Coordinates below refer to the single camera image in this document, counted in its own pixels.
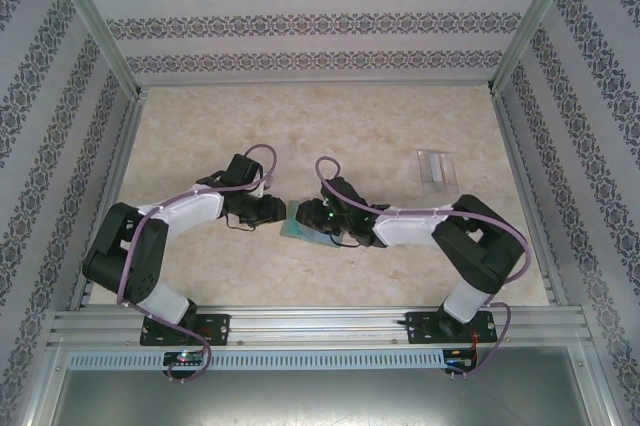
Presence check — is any slotted grey cable duct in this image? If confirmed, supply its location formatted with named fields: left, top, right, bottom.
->
left=67, top=349, right=447, bottom=371

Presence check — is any aluminium mounting rail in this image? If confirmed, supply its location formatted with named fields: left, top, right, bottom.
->
left=47, top=303, right=595, bottom=347

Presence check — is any aluminium back rail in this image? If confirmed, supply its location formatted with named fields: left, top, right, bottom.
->
left=137, top=79, right=496, bottom=92

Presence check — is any thin black left camera cable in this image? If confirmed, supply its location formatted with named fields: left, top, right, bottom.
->
left=224, top=215, right=259, bottom=233

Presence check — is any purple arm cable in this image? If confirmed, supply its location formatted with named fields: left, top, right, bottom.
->
left=314, top=157, right=531, bottom=382
left=117, top=143, right=280, bottom=387

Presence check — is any grey metal panel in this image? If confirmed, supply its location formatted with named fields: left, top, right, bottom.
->
left=49, top=368, right=591, bottom=426

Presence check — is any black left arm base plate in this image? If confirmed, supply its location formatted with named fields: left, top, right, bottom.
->
left=141, top=313, right=231, bottom=347

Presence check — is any controller circuit board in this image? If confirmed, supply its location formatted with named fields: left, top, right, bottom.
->
left=163, top=351, right=204, bottom=366
left=446, top=347, right=480, bottom=371

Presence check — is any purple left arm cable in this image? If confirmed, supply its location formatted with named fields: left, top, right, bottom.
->
left=117, top=143, right=280, bottom=387

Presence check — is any thin black right camera cable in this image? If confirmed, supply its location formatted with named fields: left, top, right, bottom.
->
left=329, top=235, right=374, bottom=251

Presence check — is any aluminium frame post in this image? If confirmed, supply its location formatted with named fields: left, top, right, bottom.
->
left=42, top=0, right=147, bottom=100
left=574, top=340, right=619, bottom=426
left=22, top=340, right=69, bottom=426
left=489, top=0, right=586, bottom=97

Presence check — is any left controller circuit board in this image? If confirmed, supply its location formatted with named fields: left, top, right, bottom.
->
left=163, top=351, right=204, bottom=366

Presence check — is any right controller circuit board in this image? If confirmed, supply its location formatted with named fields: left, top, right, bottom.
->
left=446, top=347, right=480, bottom=371

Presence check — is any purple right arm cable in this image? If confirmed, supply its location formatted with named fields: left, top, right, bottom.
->
left=314, top=157, right=531, bottom=382

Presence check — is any clear acrylic card holder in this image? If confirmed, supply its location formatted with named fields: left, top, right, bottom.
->
left=415, top=148, right=460, bottom=196

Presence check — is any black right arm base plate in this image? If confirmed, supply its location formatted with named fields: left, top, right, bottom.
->
left=405, top=310, right=500, bottom=346

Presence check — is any aluminium side rail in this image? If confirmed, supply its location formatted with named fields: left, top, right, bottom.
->
left=488, top=88, right=571, bottom=308
left=68, top=88, right=149, bottom=311

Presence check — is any thin black camera cable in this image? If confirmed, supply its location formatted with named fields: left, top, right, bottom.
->
left=329, top=235, right=374, bottom=251
left=224, top=215, right=259, bottom=233

